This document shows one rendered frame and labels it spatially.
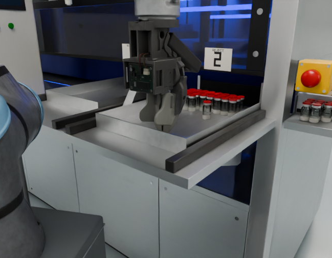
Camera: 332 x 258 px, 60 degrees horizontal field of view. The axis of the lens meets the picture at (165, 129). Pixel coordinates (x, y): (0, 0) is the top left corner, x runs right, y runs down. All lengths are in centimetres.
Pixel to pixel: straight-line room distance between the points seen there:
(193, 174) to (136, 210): 82
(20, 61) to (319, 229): 179
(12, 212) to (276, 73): 63
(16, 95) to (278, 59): 58
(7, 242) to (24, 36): 107
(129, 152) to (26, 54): 94
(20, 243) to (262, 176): 63
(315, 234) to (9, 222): 171
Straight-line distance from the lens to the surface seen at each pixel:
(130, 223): 135
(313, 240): 189
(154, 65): 46
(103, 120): 68
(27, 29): 142
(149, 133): 58
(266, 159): 84
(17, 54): 138
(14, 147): 44
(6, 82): 53
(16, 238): 45
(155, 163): 51
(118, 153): 56
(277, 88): 78
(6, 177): 42
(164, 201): 113
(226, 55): 83
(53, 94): 98
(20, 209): 46
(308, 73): 72
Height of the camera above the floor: 110
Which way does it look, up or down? 19 degrees down
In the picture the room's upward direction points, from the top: straight up
